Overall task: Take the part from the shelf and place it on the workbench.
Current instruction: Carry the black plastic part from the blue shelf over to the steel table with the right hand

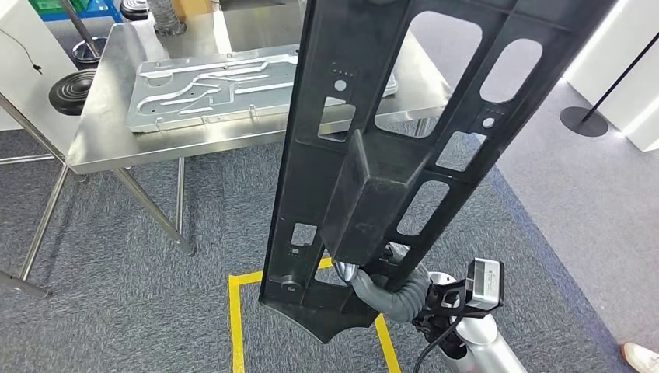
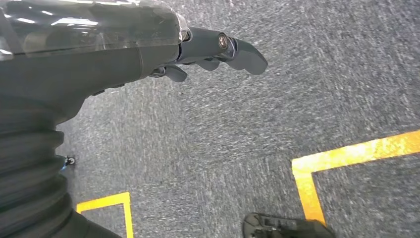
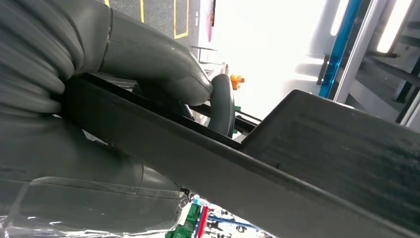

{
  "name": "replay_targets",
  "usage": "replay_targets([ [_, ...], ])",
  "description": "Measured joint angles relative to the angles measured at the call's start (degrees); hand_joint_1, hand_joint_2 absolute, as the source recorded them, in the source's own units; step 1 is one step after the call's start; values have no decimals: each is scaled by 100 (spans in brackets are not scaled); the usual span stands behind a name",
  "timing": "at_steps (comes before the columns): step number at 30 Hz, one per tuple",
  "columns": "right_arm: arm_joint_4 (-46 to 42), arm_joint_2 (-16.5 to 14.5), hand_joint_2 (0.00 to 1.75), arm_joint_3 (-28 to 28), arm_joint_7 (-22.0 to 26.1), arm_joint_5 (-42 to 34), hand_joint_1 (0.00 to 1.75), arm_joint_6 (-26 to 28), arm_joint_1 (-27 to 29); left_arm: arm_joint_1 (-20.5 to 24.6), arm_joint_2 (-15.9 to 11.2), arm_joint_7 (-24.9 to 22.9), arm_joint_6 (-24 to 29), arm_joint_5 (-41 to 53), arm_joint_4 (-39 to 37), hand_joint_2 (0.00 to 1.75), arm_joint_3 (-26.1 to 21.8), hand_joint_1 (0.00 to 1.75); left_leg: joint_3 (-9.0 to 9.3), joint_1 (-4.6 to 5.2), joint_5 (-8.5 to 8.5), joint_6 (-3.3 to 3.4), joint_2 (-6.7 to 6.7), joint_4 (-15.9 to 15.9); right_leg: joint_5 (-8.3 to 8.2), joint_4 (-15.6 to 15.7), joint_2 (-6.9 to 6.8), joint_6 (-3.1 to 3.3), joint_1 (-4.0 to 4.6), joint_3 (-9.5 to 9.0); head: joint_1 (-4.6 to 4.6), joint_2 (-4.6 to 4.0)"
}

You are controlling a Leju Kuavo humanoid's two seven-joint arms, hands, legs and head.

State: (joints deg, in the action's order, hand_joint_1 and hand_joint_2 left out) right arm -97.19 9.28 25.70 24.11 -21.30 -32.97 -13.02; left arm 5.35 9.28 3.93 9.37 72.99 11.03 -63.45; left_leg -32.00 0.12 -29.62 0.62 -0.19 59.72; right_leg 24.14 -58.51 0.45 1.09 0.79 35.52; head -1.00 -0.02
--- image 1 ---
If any black plastic frame part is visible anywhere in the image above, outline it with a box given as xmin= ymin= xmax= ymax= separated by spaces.
xmin=257 ymin=0 xmax=619 ymax=345

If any ribbed flexible metal hose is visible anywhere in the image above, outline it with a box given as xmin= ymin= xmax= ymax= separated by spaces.
xmin=146 ymin=0 xmax=187 ymax=38

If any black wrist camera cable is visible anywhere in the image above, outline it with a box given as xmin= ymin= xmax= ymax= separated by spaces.
xmin=411 ymin=315 xmax=465 ymax=373

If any black round stool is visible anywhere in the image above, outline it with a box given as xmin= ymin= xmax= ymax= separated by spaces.
xmin=48 ymin=68 xmax=99 ymax=117
xmin=119 ymin=0 xmax=150 ymax=22

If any stamped grey metal plate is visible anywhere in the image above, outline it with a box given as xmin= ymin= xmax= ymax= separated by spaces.
xmin=126 ymin=44 xmax=400 ymax=134

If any stainless steel workbench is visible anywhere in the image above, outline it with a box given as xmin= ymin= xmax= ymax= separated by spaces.
xmin=64 ymin=9 xmax=455 ymax=257

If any thin black cable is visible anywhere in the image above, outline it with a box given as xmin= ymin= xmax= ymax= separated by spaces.
xmin=0 ymin=28 xmax=44 ymax=75

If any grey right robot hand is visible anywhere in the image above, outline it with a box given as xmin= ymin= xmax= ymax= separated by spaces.
xmin=333 ymin=242 xmax=413 ymax=315

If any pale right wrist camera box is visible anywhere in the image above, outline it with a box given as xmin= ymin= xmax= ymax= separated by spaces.
xmin=465 ymin=258 xmax=506 ymax=312

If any white cabinet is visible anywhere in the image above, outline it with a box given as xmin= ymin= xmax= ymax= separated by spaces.
xmin=0 ymin=0 xmax=81 ymax=155

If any stainless steel side table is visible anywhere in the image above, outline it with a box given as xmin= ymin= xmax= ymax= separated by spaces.
xmin=0 ymin=92 xmax=73 ymax=301

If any steel pole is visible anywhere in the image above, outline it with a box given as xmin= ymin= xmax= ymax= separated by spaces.
xmin=58 ymin=0 xmax=101 ymax=58

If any green plastic crate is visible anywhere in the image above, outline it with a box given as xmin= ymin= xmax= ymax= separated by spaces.
xmin=28 ymin=0 xmax=92 ymax=14

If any round steel bin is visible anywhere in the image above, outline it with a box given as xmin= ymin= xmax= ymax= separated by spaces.
xmin=71 ymin=36 xmax=109 ymax=69

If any person's foot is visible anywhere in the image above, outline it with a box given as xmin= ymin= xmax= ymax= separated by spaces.
xmin=621 ymin=342 xmax=659 ymax=373

